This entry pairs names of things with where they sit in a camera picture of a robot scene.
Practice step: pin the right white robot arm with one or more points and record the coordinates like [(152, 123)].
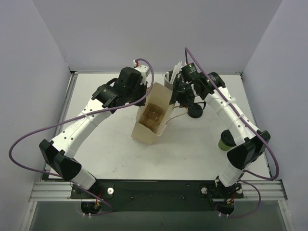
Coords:
[(247, 141)]

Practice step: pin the brown paper bag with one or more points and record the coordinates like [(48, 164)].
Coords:
[(159, 95)]

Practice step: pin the white wrapped straw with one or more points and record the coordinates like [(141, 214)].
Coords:
[(175, 71)]

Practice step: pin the grey straw holder cup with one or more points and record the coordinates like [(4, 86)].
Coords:
[(168, 82)]

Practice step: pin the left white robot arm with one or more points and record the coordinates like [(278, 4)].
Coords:
[(59, 152)]

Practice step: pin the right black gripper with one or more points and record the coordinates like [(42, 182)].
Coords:
[(181, 95)]

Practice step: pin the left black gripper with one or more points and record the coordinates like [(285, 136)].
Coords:
[(140, 94)]

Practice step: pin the aluminium frame rail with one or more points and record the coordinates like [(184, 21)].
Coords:
[(60, 191)]

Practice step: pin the green paper coffee cup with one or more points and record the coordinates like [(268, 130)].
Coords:
[(223, 146)]

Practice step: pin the black plastic cup lid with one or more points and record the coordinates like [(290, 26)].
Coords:
[(227, 138)]

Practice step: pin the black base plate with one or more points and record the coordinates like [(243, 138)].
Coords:
[(165, 195)]

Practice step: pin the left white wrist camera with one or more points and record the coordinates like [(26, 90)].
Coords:
[(143, 69)]

